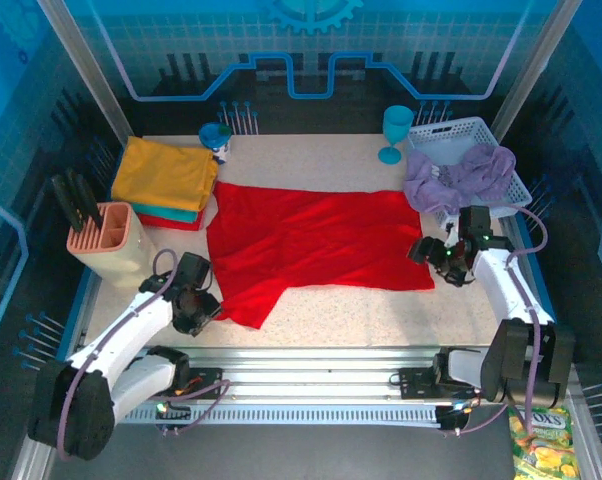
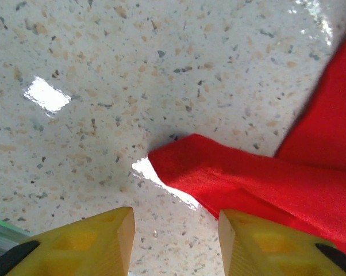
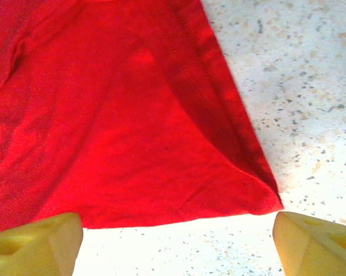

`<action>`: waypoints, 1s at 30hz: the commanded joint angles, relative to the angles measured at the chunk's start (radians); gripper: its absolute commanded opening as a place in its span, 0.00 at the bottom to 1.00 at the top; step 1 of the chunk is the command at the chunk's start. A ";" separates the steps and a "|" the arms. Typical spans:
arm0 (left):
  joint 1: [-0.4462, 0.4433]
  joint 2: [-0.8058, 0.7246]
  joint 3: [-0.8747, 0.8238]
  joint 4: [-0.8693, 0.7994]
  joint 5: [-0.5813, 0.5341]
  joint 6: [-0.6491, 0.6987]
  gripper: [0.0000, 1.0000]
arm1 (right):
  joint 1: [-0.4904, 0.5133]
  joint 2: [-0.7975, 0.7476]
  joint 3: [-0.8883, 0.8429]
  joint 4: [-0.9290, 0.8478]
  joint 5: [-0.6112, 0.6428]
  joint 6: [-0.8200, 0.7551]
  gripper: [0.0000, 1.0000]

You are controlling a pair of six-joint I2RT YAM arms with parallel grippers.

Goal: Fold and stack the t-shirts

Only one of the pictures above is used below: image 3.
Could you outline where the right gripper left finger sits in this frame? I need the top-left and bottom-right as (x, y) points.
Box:
(0, 212), (84, 276)

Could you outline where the red t-shirt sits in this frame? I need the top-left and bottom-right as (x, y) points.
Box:
(0, 0), (285, 235)

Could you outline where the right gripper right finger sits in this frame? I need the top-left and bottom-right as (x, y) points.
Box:
(272, 211), (346, 276)

